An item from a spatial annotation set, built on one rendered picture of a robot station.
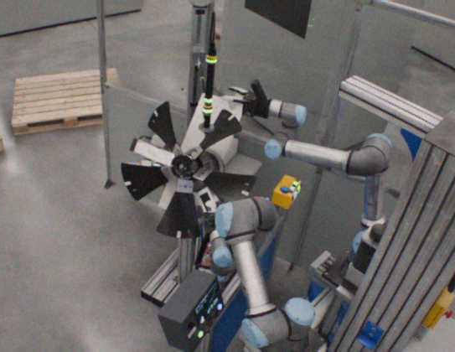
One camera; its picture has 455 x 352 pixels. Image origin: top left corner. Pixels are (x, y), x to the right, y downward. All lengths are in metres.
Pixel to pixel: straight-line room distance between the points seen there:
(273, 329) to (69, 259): 2.16
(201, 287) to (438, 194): 0.91
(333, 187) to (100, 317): 1.74
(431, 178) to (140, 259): 2.54
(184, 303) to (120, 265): 1.78
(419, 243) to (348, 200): 1.55
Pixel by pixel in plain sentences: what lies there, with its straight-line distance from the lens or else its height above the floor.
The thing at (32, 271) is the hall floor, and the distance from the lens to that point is 3.50.
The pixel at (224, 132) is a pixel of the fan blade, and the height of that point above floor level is 1.38.
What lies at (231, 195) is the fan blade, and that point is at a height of 1.18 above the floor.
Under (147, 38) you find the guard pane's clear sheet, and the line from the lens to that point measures 3.09.
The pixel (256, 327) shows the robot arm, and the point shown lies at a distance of 1.64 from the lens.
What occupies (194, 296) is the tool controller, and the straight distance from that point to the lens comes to 1.70.
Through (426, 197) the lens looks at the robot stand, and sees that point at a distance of 1.35.
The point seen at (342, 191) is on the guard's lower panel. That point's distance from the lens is 2.91.
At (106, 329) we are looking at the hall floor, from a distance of 3.11.
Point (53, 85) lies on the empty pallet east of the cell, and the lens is 5.43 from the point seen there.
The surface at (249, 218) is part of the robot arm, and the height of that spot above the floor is 1.49.
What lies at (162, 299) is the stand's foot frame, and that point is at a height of 0.08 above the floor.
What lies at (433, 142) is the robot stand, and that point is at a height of 2.03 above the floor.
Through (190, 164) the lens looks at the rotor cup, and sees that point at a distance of 2.26.
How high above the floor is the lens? 2.63
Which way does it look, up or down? 39 degrees down
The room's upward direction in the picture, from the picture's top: 7 degrees clockwise
